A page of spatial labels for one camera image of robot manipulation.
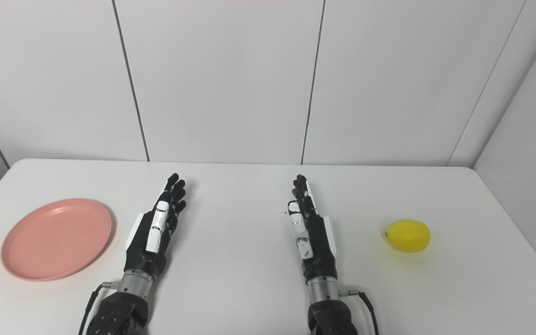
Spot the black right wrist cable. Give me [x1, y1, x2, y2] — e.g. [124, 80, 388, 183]
[339, 288, 380, 335]

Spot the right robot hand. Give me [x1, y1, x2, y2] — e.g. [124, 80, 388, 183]
[288, 174, 338, 284]

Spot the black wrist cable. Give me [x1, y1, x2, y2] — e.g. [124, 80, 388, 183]
[339, 288, 380, 335]
[78, 281, 121, 335]

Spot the yellow lemon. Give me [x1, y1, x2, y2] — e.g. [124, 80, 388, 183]
[384, 219, 431, 253]

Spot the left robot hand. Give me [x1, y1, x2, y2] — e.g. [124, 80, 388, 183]
[124, 173, 188, 280]

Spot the pink plate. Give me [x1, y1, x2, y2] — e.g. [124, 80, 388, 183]
[1, 198, 113, 281]

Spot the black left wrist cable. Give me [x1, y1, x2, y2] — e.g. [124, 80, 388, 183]
[78, 281, 121, 335]

